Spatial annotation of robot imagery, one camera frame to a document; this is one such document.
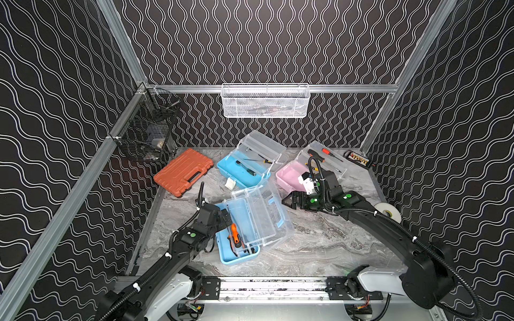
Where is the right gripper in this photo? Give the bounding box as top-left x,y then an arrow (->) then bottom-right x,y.
280,192 -> 329,211

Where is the pink toolbox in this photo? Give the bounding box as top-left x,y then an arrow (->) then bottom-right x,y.
275,140 -> 349,194

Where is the light blue front toolbox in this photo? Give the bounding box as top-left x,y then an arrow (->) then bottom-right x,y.
216,178 -> 294,266

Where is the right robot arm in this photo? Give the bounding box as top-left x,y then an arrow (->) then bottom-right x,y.
282,156 -> 483,320

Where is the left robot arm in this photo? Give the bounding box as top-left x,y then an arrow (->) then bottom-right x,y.
95,183 -> 232,320

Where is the red small screwdriver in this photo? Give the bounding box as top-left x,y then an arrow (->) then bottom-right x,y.
322,148 -> 343,161

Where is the red tool case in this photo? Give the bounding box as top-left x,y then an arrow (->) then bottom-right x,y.
153,148 -> 214,197

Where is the black bit set case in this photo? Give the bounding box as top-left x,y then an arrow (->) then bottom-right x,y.
343,150 -> 374,169

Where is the thin yellow screwdriver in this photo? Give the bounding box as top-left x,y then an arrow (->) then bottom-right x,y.
244,159 -> 273,165

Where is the black green screwdriver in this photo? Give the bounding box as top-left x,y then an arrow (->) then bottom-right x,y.
236,160 -> 256,177

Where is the blue rear toolbox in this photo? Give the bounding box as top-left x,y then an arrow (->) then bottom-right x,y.
216,131 -> 286,189

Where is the white tape roll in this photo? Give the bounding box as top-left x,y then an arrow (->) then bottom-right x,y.
374,202 -> 402,223

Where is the black wire wall basket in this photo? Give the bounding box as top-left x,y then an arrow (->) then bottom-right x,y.
114,88 -> 182,163

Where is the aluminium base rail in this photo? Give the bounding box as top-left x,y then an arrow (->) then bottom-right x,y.
114,275 -> 436,304

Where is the white mesh wall basket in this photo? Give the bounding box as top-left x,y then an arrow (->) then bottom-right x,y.
220,83 -> 311,119

